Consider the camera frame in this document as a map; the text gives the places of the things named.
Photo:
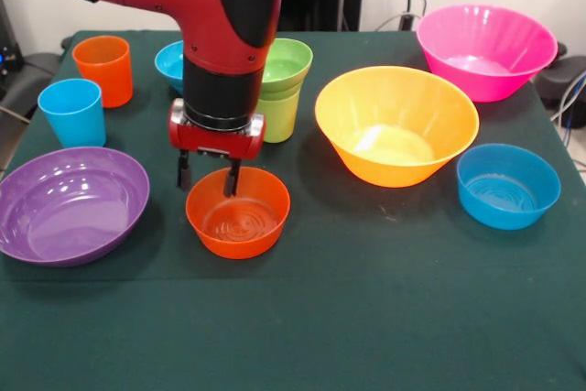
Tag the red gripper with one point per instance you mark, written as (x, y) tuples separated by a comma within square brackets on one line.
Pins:
[(215, 141)]

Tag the orange round bowl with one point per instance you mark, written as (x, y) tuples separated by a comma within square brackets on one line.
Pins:
[(247, 235)]

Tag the green stepped bowl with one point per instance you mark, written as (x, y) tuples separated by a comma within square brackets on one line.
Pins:
[(288, 70)]

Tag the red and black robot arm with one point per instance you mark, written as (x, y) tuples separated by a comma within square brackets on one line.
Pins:
[(220, 43)]

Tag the green plastic cup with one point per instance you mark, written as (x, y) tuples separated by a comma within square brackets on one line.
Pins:
[(281, 121)]

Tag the light blue stepped bowl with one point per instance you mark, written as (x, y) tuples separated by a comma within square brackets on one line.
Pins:
[(169, 66)]

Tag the orange plastic cup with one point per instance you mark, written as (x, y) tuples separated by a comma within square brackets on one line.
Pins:
[(107, 79)]

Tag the blue plastic cup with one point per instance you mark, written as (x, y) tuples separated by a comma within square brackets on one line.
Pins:
[(75, 121)]

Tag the large purple bowl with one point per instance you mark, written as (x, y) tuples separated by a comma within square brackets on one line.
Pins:
[(68, 208)]

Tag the dark green tablecloth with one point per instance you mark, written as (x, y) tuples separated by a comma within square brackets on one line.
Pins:
[(320, 318)]

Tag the large yellow-orange bowl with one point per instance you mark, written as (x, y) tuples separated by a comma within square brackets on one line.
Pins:
[(393, 111)]

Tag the black computer case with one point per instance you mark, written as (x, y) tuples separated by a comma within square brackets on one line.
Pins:
[(9, 52)]

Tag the black power adapter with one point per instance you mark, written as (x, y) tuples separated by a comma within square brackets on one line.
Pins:
[(406, 21)]

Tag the blue round bowl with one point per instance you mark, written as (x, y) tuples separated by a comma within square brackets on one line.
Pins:
[(508, 198)]

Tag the large pink bowl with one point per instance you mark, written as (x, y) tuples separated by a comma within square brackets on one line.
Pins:
[(485, 43)]

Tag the black equipment base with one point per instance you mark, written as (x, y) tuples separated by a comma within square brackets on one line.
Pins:
[(565, 77)]

